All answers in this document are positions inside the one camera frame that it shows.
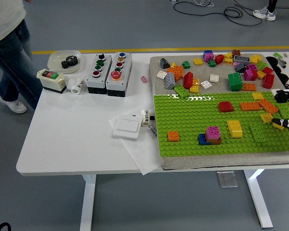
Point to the cream switch red green buttons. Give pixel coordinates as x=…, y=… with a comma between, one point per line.
x=51, y=84

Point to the grey-brown mat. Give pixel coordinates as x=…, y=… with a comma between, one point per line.
x=207, y=161

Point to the magenta tall toy brick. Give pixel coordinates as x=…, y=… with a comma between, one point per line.
x=249, y=75

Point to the light grey toy brick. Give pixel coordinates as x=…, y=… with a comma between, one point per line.
x=169, y=81

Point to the red long toy brick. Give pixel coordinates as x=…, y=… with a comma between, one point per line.
x=187, y=80

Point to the small grey metal piece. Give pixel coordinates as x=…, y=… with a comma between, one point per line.
x=281, y=62

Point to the dark grey toy brick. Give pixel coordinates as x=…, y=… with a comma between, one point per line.
x=240, y=68

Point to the metal floor plate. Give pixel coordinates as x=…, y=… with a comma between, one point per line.
x=227, y=180

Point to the grey emergency-stop control box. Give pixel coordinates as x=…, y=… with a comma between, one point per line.
x=125, y=72

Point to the person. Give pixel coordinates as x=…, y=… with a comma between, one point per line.
x=4, y=19
x=265, y=12

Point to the magenta square toy brick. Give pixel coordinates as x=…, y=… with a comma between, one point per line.
x=213, y=132
x=209, y=57
x=251, y=67

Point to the white labelled cylinder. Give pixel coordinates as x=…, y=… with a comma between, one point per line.
x=145, y=119

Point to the white pipe fitting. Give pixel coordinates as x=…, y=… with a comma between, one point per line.
x=77, y=86

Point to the light green flat plate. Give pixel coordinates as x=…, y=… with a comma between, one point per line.
x=287, y=110

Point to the green long toy brick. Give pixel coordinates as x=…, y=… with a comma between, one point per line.
x=181, y=91

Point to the orange long toy brick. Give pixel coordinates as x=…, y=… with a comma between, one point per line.
x=250, y=106
x=248, y=87
x=268, y=106

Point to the grey long toy brick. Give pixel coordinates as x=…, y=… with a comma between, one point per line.
x=242, y=59

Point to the lime green toy brick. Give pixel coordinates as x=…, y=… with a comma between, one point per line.
x=262, y=65

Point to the orange square toy brick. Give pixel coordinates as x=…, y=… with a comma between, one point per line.
x=173, y=136

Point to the green small toy brick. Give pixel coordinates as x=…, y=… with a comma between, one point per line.
x=212, y=63
x=186, y=65

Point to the dark green flat brick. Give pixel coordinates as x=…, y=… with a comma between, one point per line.
x=257, y=133

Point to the white square toy brick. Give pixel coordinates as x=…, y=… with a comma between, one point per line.
x=214, y=78
x=161, y=74
x=206, y=85

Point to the red square toy brick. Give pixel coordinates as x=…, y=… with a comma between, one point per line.
x=219, y=59
x=226, y=107
x=267, y=70

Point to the white wall switch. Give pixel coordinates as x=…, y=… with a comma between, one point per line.
x=127, y=126

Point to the small green plastic piece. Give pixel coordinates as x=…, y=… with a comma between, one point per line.
x=278, y=55

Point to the red tall toy brick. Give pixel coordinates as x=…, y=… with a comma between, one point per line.
x=268, y=81

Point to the clear printed label strip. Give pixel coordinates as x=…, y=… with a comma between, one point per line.
x=152, y=132

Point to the yellow flat toy brick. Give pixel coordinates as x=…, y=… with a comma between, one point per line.
x=257, y=96

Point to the yellow square toy brick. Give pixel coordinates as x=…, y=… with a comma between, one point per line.
x=196, y=82
x=228, y=61
x=194, y=89
x=255, y=59
x=198, y=61
x=260, y=74

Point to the white small toy brick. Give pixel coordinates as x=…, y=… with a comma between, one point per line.
x=275, y=91

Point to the green tall toy brick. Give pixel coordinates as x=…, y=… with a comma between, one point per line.
x=234, y=82

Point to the brown toy brick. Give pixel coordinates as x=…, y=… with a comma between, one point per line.
x=217, y=141
x=236, y=53

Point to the black metal gear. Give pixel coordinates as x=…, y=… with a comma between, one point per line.
x=74, y=60
x=66, y=65

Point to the white oval bowl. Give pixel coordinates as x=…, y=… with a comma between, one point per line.
x=55, y=59

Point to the yellow small toy brick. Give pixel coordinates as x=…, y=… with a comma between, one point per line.
x=173, y=65
x=278, y=126
x=228, y=55
x=266, y=118

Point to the dark grey slope brick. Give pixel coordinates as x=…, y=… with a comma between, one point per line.
x=165, y=63

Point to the white paper sheet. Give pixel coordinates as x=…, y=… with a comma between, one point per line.
x=139, y=156

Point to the small pink toy brick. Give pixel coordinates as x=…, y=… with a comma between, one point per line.
x=144, y=79
x=235, y=64

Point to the grey four-button control box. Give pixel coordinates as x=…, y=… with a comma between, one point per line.
x=103, y=77

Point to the blue toy brick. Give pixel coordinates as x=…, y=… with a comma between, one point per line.
x=202, y=140
x=207, y=52

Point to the green toy baseplate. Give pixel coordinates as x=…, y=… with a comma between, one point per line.
x=183, y=115

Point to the yellow long toy brick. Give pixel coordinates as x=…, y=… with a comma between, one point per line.
x=234, y=128

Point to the white table leg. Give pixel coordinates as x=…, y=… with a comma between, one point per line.
x=88, y=204
x=258, y=199

